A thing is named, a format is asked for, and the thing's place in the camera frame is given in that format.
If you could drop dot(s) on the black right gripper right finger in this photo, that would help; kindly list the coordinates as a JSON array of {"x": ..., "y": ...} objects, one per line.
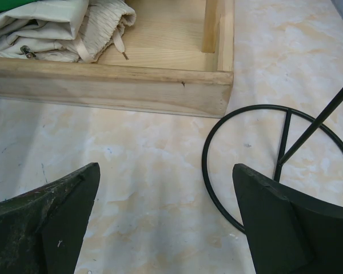
[{"x": 288, "y": 231}]

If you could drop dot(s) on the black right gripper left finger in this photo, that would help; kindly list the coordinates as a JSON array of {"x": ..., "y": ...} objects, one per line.
[{"x": 42, "y": 231}]

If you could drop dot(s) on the wooden clothes rack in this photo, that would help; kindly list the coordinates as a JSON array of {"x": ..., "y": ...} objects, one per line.
[{"x": 179, "y": 60}]

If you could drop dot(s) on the beige folded cloth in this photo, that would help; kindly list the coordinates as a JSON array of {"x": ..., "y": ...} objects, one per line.
[{"x": 63, "y": 31}]

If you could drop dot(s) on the green tank top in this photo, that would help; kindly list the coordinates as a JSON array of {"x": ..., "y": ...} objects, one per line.
[{"x": 6, "y": 5}]

